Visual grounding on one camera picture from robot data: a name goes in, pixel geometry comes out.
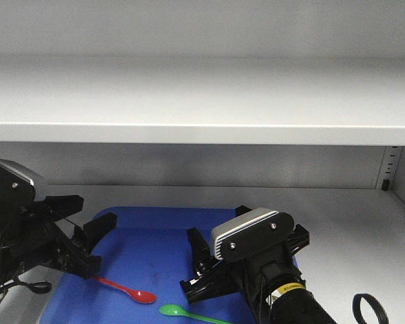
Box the green plastic spoon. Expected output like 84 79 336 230
159 304 230 324

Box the red plastic spoon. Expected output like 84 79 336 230
92 275 157 304

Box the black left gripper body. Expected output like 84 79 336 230
0 200 71 290

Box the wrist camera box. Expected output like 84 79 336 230
0 159 47 206
211 207 294 263

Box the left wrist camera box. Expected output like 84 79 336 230
0 159 47 206

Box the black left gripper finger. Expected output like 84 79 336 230
33 195 84 221
62 213 117 279

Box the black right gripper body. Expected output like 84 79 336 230
202 205 311 304

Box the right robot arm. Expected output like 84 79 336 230
180 206 334 323

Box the white cabinet shelf upper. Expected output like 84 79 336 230
0 55 405 146

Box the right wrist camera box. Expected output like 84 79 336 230
211 207 294 263

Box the blue plastic tray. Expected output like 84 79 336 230
40 207 254 323

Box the black coiled cable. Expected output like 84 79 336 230
352 293 389 324

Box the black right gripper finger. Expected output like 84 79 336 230
180 261 246 303
186 227 211 273

